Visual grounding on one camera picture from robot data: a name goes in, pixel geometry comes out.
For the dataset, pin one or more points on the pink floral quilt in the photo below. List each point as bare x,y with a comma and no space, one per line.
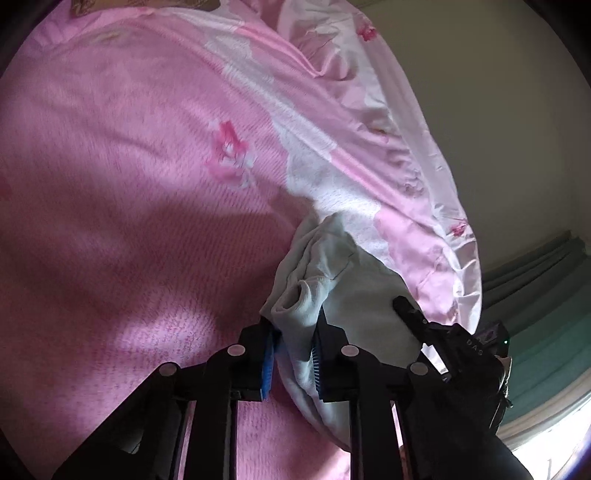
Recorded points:
115,184

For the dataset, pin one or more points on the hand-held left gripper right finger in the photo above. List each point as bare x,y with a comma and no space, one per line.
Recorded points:
319,369

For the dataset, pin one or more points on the person's right forearm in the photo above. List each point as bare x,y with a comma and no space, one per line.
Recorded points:
501,457

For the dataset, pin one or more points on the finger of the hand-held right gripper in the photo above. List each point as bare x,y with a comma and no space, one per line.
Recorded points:
413,318

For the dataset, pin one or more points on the light green pants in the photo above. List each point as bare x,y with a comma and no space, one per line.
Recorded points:
332,258

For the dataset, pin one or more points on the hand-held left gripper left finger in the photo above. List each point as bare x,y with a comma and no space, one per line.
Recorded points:
267,364

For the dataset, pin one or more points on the bright window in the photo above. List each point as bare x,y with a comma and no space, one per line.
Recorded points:
554,443

